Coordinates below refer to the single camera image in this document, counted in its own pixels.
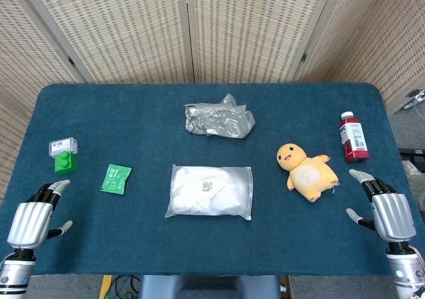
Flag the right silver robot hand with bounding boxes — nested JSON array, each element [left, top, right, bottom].
[[345, 168, 417, 247]]

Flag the green sachet packet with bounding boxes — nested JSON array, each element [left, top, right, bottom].
[[100, 163, 133, 197]]

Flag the translucent white zip bag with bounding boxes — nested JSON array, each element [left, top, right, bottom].
[[165, 164, 254, 221]]

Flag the red juice bottle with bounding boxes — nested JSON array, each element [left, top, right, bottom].
[[338, 111, 371, 164]]

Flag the crumpled silver plastic bag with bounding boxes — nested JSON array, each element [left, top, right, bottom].
[[183, 92, 256, 140]]

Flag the red white wrist wires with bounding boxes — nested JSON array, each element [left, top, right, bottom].
[[408, 245, 425, 299]]

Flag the green toy brick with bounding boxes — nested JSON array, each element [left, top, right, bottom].
[[54, 151, 78, 175]]

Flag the blue felt table cover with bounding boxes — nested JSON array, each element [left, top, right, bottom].
[[0, 82, 424, 276]]

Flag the yellow plush toy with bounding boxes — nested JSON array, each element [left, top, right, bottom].
[[276, 142, 339, 203]]

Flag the floor cable bundle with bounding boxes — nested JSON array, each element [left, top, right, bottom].
[[111, 274, 142, 299]]

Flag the black floor equipment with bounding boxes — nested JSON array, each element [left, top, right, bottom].
[[398, 148, 425, 173]]

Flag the white power strip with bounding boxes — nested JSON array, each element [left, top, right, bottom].
[[402, 88, 425, 110]]

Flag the white clothes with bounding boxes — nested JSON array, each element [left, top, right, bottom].
[[169, 167, 248, 215]]

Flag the beige woven folding screen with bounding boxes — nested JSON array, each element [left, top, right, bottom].
[[0, 0, 425, 202]]

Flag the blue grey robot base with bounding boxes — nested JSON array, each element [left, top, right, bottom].
[[137, 274, 282, 299]]

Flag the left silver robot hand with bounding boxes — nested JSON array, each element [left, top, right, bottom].
[[6, 178, 74, 250]]

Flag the clear small labelled box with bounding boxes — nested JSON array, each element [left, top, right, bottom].
[[48, 137, 79, 159]]

